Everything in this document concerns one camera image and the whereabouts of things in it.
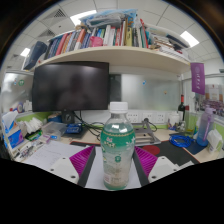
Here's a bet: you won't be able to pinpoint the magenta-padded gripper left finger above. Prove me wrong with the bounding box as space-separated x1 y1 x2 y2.
49 145 98 188

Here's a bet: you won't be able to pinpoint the group photo poster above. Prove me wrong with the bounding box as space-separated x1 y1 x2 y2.
199 84 224 118

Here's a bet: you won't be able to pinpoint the purple translucent water bottle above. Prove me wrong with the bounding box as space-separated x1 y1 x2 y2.
196 105 216 148

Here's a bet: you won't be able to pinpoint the clear green-labelled drink bottle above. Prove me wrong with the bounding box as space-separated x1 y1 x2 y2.
100 101 137 191

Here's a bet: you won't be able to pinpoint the coiled blue cable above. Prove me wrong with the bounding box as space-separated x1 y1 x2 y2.
169 133 194 149

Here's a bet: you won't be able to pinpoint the white lidded jar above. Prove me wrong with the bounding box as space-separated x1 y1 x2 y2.
168 112 181 129

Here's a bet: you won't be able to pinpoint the dark wine bottle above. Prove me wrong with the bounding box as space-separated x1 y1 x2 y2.
177 94 187 123

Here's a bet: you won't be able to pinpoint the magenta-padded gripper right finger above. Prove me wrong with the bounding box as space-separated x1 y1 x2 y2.
132 145 182 188

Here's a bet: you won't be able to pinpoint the crumpled white tissue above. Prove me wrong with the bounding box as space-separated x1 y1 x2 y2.
206 129 224 154

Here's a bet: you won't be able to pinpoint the black computer monitor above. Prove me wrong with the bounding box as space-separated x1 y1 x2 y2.
31 61 111 125

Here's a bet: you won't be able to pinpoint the wall shelf with books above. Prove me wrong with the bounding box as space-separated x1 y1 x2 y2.
22 9 192 75

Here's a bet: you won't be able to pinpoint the black desk mat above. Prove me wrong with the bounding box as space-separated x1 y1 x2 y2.
70 139 201 167

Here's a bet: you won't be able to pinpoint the small blue box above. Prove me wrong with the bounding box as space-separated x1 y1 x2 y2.
64 123 83 135

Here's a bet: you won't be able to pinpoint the blue tissue box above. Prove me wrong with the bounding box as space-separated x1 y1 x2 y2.
1 110 25 149

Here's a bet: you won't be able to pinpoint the purple hanging banner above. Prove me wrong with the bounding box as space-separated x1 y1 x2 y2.
190 62 206 96

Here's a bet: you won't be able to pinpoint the grey metal laptop stand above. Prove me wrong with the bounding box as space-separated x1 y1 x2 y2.
133 119 162 147

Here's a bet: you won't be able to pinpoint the blank white paper sheet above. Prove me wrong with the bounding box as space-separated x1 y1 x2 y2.
84 146 142 190

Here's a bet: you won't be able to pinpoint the flat round red coaster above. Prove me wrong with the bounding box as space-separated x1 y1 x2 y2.
142 144 161 156

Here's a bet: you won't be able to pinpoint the black monitor cables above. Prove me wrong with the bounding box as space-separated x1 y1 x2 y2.
73 111 103 141

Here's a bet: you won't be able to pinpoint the clear plastic container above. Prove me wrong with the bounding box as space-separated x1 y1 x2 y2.
41 121 68 140

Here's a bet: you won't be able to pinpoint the white wall outlet row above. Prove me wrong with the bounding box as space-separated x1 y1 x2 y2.
126 111 168 124

